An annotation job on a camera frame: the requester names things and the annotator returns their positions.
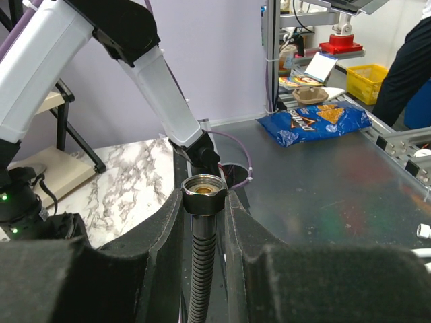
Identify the white tablet card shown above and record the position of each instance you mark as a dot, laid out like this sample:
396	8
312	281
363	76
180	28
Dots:
320	67

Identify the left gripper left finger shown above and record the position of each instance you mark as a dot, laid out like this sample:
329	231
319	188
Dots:
134	278

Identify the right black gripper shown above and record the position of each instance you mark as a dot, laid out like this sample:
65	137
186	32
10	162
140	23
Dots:
23	216

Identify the aluminium frame post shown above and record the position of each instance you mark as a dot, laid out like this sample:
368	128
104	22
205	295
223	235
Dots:
270	17

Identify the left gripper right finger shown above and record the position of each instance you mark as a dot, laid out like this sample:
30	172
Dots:
269	280

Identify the brown paper bowl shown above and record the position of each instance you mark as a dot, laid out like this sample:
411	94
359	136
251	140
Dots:
309	96

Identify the yellow plastic crate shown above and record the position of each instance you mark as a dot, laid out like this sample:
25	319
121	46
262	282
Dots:
364	82

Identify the person in dark clothes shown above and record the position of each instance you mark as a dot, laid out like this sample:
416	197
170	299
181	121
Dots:
409	71

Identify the blue doritos chip bag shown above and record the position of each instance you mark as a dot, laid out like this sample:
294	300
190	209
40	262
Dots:
315	123

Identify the cream three-tier shelf rack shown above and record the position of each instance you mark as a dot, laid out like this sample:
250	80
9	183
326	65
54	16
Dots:
63	173

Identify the red block on stand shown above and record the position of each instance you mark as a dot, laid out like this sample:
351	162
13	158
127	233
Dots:
338	45

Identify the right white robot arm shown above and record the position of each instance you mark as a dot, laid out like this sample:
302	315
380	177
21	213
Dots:
118	124

